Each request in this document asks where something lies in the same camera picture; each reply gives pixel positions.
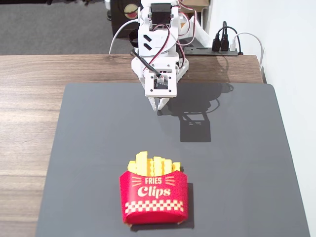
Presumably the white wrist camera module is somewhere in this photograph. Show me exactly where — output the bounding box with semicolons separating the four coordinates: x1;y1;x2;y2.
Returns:
144;72;179;98

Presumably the red fries clips box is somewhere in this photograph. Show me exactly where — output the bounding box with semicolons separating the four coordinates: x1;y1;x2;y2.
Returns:
119;170;189;226

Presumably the black camera cable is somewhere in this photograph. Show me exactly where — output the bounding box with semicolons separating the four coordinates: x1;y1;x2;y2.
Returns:
131;48;164;80

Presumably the black usb plug cable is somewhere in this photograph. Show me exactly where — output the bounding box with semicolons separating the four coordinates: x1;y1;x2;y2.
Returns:
211;20;228;52
217;26;239;52

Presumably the red white black servo wire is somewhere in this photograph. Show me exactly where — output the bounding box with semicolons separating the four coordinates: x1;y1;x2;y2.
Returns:
175;0;198;48
150;24;173;73

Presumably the tall yellow fry clip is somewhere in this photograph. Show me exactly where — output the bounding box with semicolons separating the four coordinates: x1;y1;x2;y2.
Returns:
135;151;149;176

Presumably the thin white cable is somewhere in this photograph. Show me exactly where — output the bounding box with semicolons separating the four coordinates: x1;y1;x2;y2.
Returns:
109;20;139;55

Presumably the black cabinet with round dial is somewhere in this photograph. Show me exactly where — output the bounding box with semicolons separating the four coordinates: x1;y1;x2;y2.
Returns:
111;0;142;39

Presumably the black usb hub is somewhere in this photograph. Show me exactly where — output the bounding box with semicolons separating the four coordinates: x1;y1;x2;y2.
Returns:
184;47;244;56

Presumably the grey rectangular mat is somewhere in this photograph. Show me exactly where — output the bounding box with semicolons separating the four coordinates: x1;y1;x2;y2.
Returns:
34;82;311;237

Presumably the white usb plug cable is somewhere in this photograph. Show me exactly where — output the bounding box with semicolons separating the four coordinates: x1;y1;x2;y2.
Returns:
230;32;265;69

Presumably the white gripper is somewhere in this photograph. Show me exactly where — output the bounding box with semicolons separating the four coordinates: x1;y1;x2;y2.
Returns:
130;48;190;112

